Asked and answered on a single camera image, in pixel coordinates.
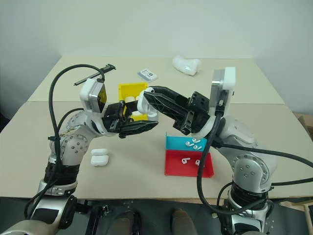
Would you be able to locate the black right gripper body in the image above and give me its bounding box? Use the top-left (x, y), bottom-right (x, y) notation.
top-left (172, 91), bottom-right (211, 137)

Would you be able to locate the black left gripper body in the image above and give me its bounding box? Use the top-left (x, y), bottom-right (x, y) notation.
top-left (101, 101), bottom-right (128, 134)

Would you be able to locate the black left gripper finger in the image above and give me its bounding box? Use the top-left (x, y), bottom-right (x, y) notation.
top-left (121, 99), bottom-right (140, 115)
top-left (118, 121), bottom-right (159, 139)

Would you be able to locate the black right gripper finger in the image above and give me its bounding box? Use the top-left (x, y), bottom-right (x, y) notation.
top-left (147, 85), bottom-right (191, 106)
top-left (143, 91), bottom-right (189, 122)

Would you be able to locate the yellow plastic bin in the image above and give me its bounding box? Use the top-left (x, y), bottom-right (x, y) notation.
top-left (118, 82), bottom-right (150, 122)

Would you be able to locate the small white labelled box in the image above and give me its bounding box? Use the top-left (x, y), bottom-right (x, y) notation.
top-left (137, 69), bottom-right (158, 82)

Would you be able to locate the white crumpled plastic bag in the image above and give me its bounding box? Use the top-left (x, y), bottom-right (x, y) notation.
top-left (172, 55), bottom-right (203, 76)

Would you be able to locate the blue plastic tray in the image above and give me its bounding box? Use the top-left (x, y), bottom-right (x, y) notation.
top-left (164, 132), bottom-right (208, 152)

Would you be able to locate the long black plastic strip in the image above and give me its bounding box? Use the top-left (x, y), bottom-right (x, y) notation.
top-left (73, 63), bottom-right (116, 87)

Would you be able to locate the red plastic tray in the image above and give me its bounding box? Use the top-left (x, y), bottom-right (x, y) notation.
top-left (163, 149), bottom-right (215, 178)

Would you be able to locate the dark brown rounded shape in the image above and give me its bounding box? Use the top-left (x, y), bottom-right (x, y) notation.
top-left (114, 210), bottom-right (142, 235)
top-left (172, 209), bottom-right (197, 235)

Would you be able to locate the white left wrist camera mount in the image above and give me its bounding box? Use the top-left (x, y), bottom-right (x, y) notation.
top-left (80, 78), bottom-right (108, 114)

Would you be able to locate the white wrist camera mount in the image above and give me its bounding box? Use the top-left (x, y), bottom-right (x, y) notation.
top-left (210, 66), bottom-right (237, 116)
top-left (80, 78), bottom-right (108, 114)

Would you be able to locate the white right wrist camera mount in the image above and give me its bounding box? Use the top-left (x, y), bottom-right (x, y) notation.
top-left (210, 66), bottom-right (237, 116)

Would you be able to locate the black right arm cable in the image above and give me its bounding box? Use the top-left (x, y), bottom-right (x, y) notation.
top-left (197, 100), bottom-right (313, 217)

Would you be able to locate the black base frame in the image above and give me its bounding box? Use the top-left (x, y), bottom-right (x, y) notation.
top-left (72, 199), bottom-right (222, 235)

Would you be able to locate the light wooden frame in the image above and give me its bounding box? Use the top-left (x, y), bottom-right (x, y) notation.
top-left (268, 197), bottom-right (313, 235)

